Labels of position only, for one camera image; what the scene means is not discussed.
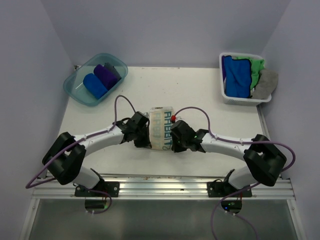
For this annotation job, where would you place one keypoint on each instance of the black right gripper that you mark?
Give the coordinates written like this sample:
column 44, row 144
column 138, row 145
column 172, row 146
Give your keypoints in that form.
column 175, row 148

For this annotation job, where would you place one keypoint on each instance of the aluminium mounting rail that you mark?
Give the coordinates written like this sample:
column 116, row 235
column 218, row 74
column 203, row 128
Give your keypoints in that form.
column 164, row 188

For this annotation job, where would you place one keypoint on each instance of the teal translucent plastic bin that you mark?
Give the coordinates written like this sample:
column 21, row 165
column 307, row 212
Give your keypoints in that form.
column 75, row 88

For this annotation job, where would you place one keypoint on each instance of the green cloth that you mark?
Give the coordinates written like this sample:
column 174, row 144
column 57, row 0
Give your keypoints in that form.
column 256, row 66

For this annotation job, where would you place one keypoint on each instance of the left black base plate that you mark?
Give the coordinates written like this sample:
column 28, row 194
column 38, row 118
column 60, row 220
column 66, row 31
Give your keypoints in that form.
column 111, row 188

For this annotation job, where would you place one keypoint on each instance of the grey cloth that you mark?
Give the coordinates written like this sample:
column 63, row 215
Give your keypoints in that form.
column 267, row 83

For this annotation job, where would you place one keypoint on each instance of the rolled dark grey towel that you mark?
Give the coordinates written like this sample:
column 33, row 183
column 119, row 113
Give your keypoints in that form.
column 112, row 69

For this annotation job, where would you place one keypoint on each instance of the dark blue cloth in basket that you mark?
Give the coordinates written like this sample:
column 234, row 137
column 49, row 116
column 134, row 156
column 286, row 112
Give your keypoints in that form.
column 238, row 77

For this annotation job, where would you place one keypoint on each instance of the white laundry basket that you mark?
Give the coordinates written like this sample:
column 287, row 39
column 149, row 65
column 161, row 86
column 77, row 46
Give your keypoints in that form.
column 237, row 100

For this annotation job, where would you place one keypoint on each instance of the rolled purple towel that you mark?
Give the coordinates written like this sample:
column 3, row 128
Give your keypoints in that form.
column 105, row 76

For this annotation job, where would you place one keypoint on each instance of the blue towel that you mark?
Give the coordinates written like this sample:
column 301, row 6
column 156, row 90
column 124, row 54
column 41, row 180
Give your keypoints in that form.
column 94, row 85

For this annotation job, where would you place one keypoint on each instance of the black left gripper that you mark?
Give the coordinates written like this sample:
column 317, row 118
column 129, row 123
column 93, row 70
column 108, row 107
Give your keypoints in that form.
column 146, row 142

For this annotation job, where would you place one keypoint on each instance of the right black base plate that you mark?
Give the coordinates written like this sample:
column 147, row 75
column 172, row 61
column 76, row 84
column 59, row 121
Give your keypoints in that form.
column 219, row 189

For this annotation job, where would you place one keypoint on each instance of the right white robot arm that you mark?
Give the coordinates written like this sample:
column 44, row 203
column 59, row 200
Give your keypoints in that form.
column 264, row 162

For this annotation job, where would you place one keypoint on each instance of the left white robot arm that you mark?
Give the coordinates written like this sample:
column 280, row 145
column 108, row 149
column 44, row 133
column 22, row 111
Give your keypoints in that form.
column 68, row 152

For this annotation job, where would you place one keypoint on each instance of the patterned white cloth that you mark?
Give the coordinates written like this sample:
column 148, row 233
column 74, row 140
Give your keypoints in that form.
column 160, row 128

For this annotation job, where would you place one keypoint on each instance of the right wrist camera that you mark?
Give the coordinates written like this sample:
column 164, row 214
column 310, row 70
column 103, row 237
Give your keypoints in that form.
column 175, row 118

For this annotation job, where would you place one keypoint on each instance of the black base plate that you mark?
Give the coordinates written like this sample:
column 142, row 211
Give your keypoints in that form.
column 219, row 189
column 111, row 188

